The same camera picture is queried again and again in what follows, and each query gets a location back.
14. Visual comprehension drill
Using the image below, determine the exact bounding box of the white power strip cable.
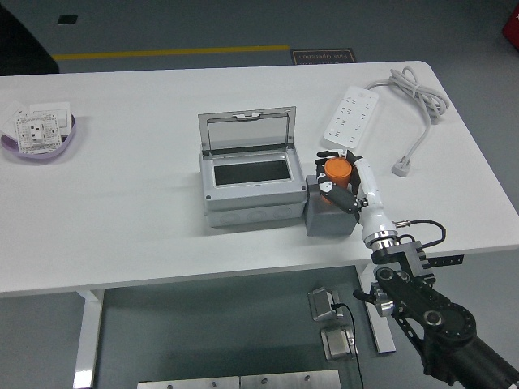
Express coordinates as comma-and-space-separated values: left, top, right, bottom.
363, 66, 451, 178

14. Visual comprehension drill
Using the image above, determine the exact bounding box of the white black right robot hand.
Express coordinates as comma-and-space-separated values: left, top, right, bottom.
314, 148, 400, 246

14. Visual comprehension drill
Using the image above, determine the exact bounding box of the purple shallow bowl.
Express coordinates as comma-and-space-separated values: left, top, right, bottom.
0, 113, 79, 164

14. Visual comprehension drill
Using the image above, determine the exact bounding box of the red object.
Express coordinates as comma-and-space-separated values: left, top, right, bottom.
501, 7, 519, 41

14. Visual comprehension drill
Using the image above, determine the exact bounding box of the metal floor socket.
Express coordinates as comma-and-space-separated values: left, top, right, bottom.
320, 325, 359, 362
307, 286, 345, 323

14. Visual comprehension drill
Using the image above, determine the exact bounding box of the white socket module with grid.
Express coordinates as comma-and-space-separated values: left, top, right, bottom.
13, 113, 63, 155

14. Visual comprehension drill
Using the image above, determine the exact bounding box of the grey junction box clear lid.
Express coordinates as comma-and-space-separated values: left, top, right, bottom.
197, 105, 308, 229

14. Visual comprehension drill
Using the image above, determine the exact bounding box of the black floor cable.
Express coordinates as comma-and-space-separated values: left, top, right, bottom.
329, 302, 365, 389

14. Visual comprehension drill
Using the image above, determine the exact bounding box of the white table leg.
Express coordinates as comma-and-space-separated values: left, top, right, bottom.
355, 263, 397, 355
72, 289, 106, 389

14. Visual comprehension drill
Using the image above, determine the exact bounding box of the grey cube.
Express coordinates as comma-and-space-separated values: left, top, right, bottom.
304, 174, 357, 237

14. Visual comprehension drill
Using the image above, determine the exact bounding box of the orange cylinder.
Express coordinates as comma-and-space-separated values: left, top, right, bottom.
324, 157, 354, 191

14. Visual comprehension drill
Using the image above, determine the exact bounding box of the metal plate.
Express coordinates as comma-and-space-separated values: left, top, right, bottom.
239, 369, 342, 389
136, 375, 241, 389

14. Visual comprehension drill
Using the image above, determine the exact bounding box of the white switch plate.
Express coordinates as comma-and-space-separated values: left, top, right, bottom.
0, 100, 30, 137
28, 101, 72, 129

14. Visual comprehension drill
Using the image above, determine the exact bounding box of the dark floor sign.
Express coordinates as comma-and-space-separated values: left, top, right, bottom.
290, 48, 358, 66

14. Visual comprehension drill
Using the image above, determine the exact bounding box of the white power strip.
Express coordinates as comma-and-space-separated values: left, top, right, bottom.
322, 85, 380, 149

